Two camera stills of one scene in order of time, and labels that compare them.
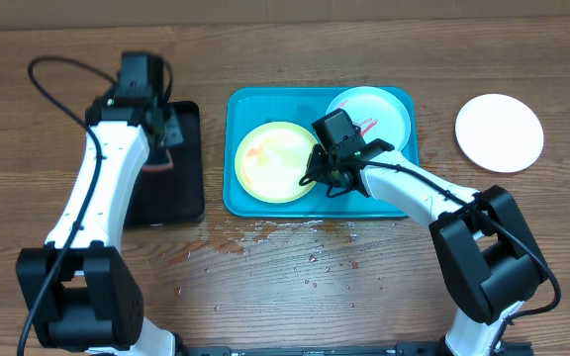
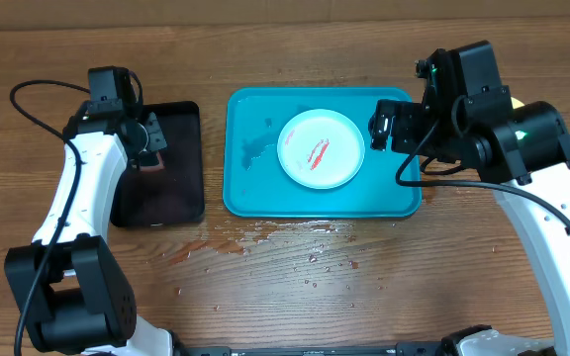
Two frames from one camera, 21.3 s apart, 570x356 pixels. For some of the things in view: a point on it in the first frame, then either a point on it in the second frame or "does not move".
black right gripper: [323, 173] → [405, 125]
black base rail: [503, 348] does not move
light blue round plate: [378, 113] → [321, 148]
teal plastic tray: [247, 107] does not move
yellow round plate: [271, 159] → [516, 104]
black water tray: [174, 195] does not move
